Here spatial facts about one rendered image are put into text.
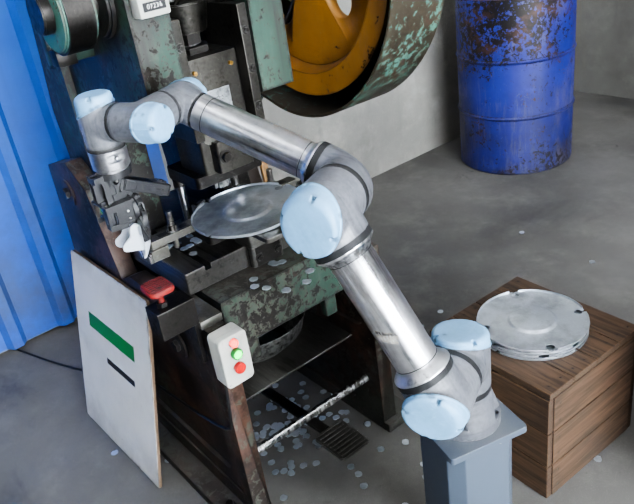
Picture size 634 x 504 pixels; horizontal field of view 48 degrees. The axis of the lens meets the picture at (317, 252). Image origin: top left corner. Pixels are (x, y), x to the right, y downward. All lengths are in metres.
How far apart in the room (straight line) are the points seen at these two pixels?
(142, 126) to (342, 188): 0.39
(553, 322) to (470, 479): 0.58
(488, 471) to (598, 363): 0.50
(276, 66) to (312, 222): 0.68
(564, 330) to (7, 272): 2.03
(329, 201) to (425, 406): 0.41
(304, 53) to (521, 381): 1.05
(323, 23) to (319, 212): 0.87
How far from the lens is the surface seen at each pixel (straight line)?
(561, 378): 1.85
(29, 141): 2.86
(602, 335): 2.01
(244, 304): 1.75
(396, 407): 2.26
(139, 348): 2.03
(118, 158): 1.44
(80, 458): 2.43
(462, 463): 1.55
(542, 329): 1.96
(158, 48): 1.61
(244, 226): 1.73
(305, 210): 1.18
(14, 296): 3.01
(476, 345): 1.41
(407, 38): 1.73
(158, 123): 1.35
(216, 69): 1.74
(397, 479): 2.09
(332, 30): 1.93
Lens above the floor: 1.51
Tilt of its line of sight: 28 degrees down
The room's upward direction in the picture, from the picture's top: 9 degrees counter-clockwise
